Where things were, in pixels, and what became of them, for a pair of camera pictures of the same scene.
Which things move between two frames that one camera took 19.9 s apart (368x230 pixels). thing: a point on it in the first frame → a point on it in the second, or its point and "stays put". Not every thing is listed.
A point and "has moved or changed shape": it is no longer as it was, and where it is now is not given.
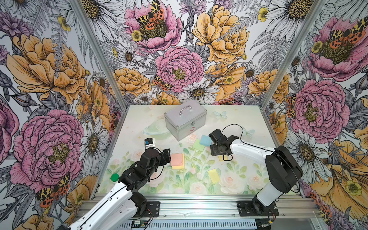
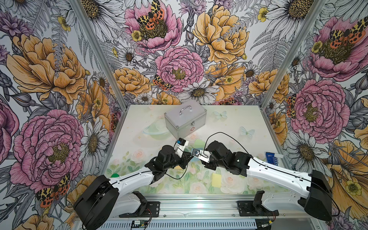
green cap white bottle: x=114 y=177 stays put
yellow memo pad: x=213 y=176 has moved or changed shape
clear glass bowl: x=158 y=130 stays put
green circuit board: x=139 y=224 stays put
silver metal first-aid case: x=184 y=117 stays put
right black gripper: x=213 y=151 → x=209 y=166
